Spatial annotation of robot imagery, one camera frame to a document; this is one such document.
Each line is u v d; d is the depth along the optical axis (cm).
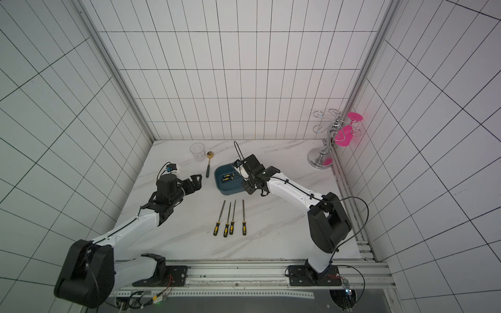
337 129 90
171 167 76
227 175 103
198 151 109
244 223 86
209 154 112
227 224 86
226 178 101
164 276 70
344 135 98
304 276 66
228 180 100
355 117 92
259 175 63
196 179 80
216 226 85
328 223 45
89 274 40
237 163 78
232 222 86
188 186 78
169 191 66
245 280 73
